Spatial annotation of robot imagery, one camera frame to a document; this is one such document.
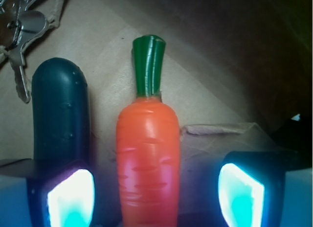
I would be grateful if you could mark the silver key bunch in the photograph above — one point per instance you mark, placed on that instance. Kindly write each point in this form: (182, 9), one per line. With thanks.
(20, 26)

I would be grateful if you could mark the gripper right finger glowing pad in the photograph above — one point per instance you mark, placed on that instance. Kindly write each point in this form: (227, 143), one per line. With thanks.
(266, 189)

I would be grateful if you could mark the orange toy carrot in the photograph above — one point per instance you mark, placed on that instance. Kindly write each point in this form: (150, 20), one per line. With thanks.
(148, 145)

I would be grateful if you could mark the brown paper bag bin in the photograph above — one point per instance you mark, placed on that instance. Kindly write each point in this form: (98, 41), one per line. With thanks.
(226, 61)

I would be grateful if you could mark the dark green toy cucumber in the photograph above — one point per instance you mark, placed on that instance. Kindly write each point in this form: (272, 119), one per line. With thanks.
(61, 111)

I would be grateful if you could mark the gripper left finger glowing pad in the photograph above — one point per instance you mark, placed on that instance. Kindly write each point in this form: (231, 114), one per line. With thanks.
(46, 193)

